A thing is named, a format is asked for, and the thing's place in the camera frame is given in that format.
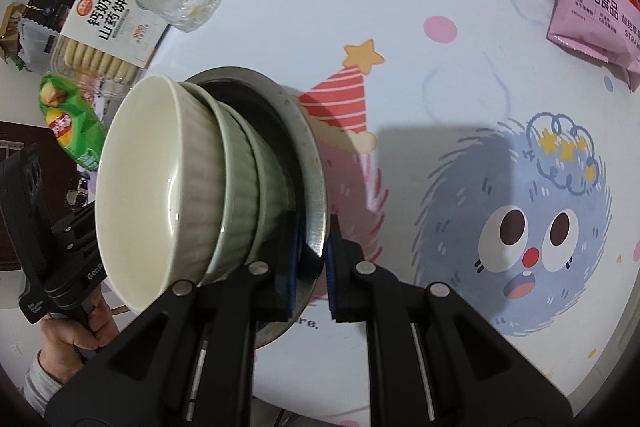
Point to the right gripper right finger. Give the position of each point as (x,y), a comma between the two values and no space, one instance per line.
(433,360)

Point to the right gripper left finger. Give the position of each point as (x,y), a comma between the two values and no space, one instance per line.
(188,359)

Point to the cream ceramic bowl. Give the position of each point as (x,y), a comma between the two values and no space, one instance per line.
(160,191)

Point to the large green ceramic bowl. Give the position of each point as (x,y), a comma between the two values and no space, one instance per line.
(239,218)

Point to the small green ceramic bowl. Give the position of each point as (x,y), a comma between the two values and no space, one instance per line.
(275,192)

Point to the large steel bowl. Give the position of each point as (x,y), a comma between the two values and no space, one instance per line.
(276,117)

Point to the grey sleeve forearm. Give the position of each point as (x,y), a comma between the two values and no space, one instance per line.
(39,387)

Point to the left hand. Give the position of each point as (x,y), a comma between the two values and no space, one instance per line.
(63,339)

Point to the green chip bag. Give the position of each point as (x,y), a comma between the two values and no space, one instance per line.
(72,120)

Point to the cartoon monster tablecloth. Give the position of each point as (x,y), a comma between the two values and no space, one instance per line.
(460,144)

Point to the biscuit box white label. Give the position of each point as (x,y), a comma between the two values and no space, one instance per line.
(105,45)

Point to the pink snack bag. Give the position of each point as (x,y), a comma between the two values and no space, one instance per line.
(606,30)

